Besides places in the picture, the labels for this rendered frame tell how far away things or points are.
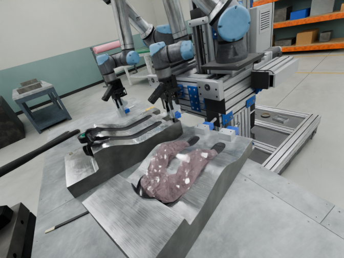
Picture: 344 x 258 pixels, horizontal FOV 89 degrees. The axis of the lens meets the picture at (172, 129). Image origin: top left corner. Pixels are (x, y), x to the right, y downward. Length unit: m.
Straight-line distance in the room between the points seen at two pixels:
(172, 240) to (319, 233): 0.32
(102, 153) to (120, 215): 0.29
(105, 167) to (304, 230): 0.62
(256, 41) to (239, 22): 0.59
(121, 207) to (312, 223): 0.44
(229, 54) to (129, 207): 0.76
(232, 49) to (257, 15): 0.45
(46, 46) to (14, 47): 0.80
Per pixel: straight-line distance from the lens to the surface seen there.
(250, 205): 0.55
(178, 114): 0.95
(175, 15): 0.94
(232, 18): 0.77
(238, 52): 0.93
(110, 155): 0.70
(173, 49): 0.83
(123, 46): 1.10
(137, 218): 0.44
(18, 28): 7.24
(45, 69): 7.19
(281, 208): 0.56
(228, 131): 0.66
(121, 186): 0.52
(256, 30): 1.35
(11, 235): 0.86
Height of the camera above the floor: 1.25
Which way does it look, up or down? 30 degrees down
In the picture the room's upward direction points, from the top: 15 degrees counter-clockwise
